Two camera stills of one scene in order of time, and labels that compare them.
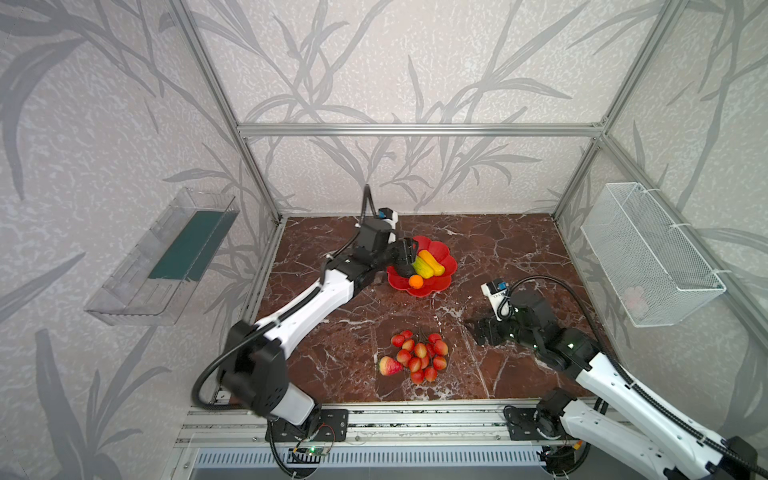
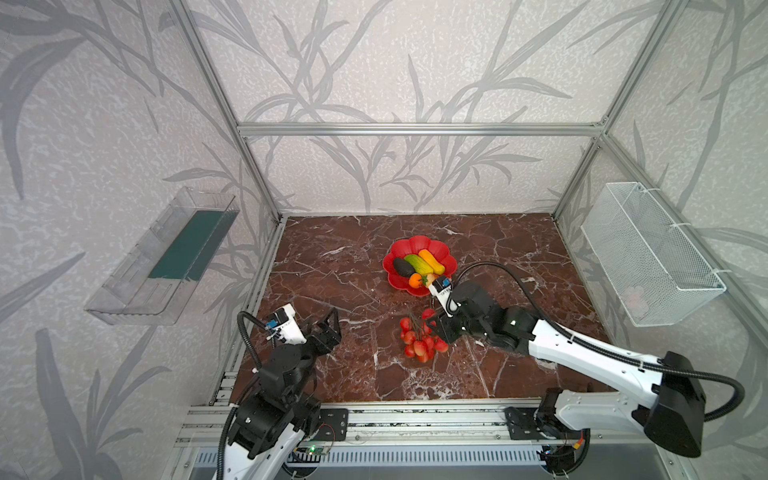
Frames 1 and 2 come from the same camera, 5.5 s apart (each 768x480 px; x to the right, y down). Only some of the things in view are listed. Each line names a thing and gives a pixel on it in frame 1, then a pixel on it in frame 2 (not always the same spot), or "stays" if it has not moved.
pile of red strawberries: [422, 361] to [418, 339]
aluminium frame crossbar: [511, 130] stays
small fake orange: [415, 281] stays
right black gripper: [496, 327] to [455, 318]
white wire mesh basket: [637, 244] stays
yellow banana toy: [437, 268] stays
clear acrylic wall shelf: [156, 281] stays
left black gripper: [399, 256] to [321, 336]
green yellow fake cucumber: [422, 268] stays
